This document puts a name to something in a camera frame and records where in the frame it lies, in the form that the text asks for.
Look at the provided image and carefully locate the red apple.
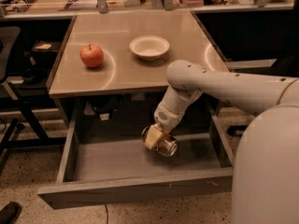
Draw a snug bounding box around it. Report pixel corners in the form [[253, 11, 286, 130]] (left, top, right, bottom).
[[80, 44, 104, 68]]

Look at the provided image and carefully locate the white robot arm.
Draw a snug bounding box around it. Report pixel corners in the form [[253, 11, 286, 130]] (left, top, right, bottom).
[[142, 60, 299, 224]]

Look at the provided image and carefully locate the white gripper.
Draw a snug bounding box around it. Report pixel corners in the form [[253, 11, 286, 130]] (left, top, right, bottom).
[[143, 103, 183, 149]]

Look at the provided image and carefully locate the black box with label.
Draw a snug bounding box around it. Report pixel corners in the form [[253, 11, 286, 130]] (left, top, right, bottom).
[[31, 40, 61, 68]]

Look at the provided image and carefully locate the black office chair left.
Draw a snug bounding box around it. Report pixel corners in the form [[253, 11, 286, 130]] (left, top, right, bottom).
[[0, 26, 21, 156]]

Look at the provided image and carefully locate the grey cabinet with steel top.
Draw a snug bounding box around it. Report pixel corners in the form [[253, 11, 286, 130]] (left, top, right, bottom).
[[45, 9, 233, 129]]

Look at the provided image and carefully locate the black shoe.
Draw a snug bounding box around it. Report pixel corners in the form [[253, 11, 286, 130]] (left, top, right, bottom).
[[0, 202, 21, 224]]

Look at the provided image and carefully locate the white paper bowl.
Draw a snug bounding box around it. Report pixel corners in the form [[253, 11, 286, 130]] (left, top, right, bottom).
[[129, 35, 170, 61]]

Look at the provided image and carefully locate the grey open top drawer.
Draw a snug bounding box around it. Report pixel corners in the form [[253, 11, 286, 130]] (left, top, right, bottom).
[[38, 103, 235, 209]]

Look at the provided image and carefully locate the black device under counter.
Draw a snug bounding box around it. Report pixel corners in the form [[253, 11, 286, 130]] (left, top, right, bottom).
[[88, 95, 122, 114]]

